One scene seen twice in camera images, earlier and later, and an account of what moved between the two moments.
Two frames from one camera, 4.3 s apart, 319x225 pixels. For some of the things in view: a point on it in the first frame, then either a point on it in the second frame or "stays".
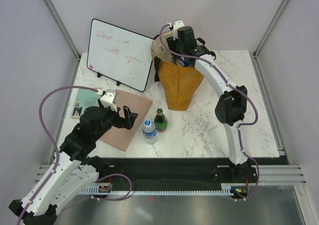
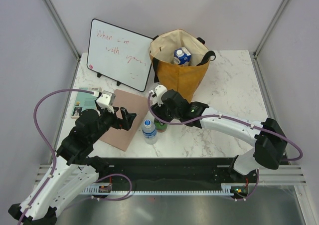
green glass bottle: [160, 121] stays
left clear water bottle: [149, 131] stays
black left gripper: [122, 123] stays
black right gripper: [172, 44] -> [158, 111]
